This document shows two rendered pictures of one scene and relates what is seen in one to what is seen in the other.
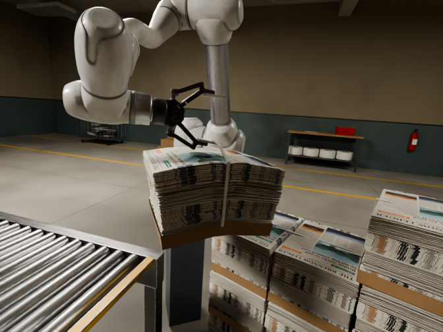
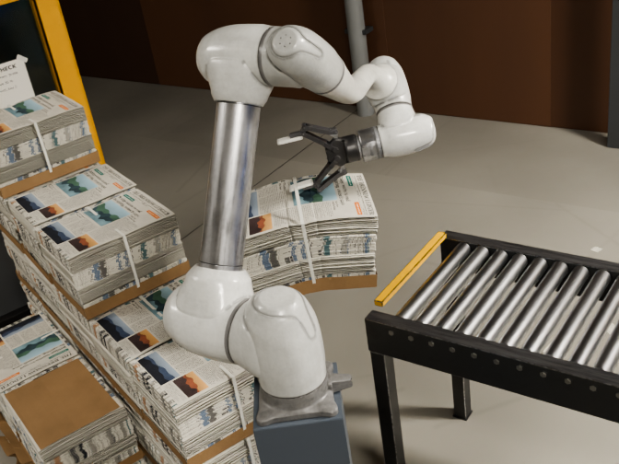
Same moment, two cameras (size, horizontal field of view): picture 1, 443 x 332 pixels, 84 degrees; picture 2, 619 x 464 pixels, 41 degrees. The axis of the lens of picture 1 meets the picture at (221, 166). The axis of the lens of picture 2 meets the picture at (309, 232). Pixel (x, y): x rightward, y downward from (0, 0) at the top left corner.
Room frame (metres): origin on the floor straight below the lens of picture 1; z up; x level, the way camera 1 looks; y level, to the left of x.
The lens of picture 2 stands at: (2.73, 0.84, 2.26)
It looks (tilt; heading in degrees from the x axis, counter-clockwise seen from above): 29 degrees down; 202
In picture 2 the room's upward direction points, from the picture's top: 9 degrees counter-clockwise
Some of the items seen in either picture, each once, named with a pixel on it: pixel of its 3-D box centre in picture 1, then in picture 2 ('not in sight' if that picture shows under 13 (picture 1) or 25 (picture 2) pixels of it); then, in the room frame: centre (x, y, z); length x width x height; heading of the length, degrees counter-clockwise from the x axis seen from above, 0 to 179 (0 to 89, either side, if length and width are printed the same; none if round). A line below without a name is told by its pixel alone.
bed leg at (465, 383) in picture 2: not in sight; (458, 343); (0.32, 0.37, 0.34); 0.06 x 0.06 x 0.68; 74
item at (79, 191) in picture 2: not in sight; (72, 192); (0.56, -0.90, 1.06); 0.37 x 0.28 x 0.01; 142
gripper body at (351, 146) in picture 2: (167, 112); (342, 150); (0.73, 0.17, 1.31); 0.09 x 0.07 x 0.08; 112
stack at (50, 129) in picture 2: not in sight; (71, 263); (0.38, -1.14, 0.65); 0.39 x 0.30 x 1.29; 144
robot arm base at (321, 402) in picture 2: not in sight; (303, 384); (1.37, 0.22, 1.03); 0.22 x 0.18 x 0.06; 110
